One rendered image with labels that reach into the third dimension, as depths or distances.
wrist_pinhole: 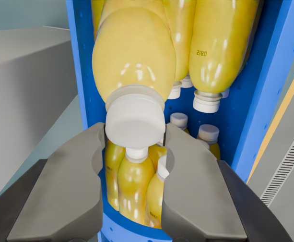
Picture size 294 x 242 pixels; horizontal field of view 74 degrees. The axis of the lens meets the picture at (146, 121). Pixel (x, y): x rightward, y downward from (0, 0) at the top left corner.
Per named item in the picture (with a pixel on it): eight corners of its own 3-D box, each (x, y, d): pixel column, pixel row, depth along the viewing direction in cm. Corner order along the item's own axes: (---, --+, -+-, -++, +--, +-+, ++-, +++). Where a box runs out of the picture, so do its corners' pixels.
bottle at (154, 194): (157, 220, 43) (163, 152, 34) (185, 241, 39) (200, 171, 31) (135, 246, 38) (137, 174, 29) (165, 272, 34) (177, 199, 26)
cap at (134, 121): (169, 90, 13) (172, 111, 12) (155, 126, 16) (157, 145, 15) (109, 83, 12) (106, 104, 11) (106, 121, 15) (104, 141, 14)
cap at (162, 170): (166, 162, 33) (167, 153, 32) (186, 173, 30) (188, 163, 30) (152, 174, 30) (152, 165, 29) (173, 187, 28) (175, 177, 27)
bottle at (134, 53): (167, -24, 23) (202, 77, 12) (153, 32, 29) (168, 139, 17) (107, -39, 22) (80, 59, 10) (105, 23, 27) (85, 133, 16)
